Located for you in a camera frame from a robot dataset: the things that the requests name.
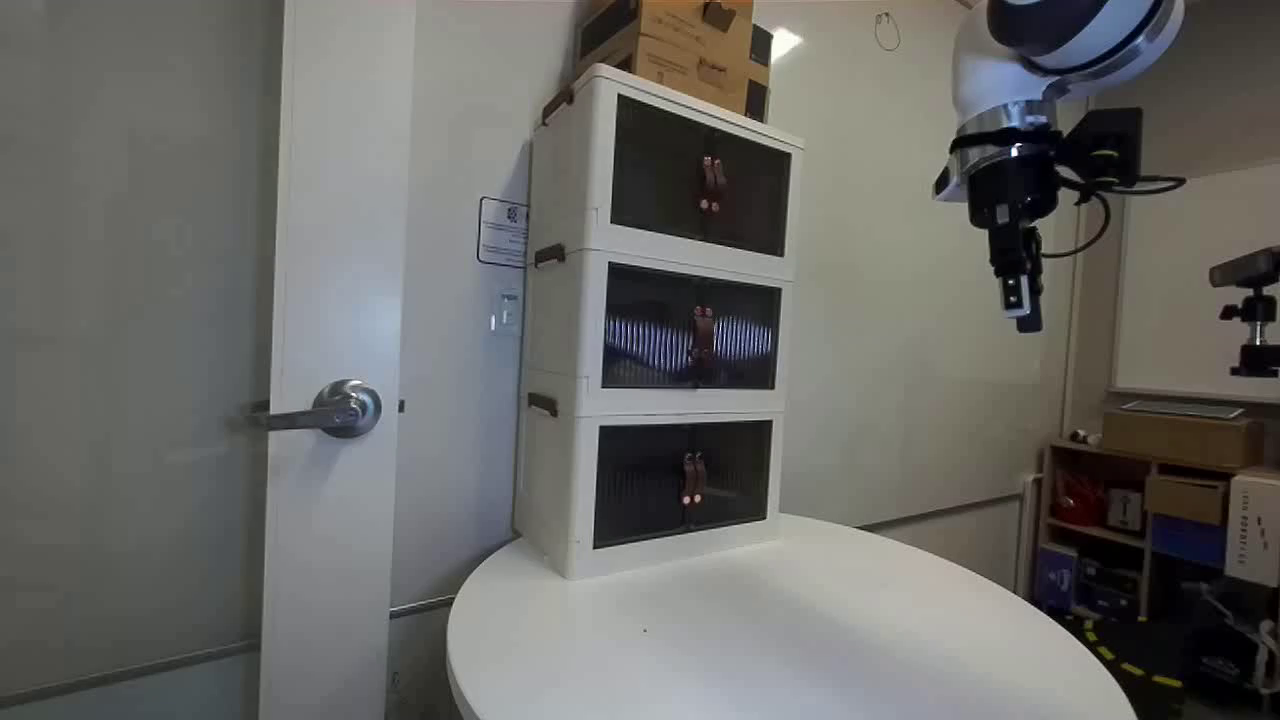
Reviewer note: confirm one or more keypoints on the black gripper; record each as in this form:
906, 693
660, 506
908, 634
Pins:
1010, 203

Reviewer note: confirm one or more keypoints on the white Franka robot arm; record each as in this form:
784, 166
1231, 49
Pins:
1014, 82

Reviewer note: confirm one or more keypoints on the brown cabinet side latch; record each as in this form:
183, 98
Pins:
557, 105
542, 401
550, 253

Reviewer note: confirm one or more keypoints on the white whiteboard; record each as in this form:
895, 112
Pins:
1175, 304

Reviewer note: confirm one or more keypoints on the wooden storage shelf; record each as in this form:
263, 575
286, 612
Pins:
1092, 453

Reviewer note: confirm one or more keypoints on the red shelf item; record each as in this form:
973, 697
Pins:
1083, 500

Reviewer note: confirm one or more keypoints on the large tan cardboard box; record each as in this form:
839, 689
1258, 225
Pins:
1181, 442

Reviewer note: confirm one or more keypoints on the small labelled box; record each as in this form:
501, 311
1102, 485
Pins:
1127, 510

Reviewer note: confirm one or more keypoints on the small brown cardboard box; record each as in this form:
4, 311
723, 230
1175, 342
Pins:
1184, 499

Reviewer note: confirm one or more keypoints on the small blue printed box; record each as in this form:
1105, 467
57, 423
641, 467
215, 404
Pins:
1058, 576

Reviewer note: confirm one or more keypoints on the white printed box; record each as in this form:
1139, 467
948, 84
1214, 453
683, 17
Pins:
1253, 524

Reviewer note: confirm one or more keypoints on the black foam floor mat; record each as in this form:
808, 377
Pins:
1134, 666

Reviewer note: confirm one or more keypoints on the white framed glass door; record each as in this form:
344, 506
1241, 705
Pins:
342, 203

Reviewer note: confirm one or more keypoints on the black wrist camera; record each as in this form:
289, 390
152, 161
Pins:
1105, 147

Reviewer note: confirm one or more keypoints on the black camera on stand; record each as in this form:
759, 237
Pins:
1253, 315

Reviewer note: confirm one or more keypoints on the white stacked cabinet frame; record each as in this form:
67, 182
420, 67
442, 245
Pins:
564, 335

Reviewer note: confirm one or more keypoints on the white light switch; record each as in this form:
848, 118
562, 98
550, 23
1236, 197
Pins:
504, 315

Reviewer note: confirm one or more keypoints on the white wall sign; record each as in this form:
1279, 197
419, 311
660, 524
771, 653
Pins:
501, 230

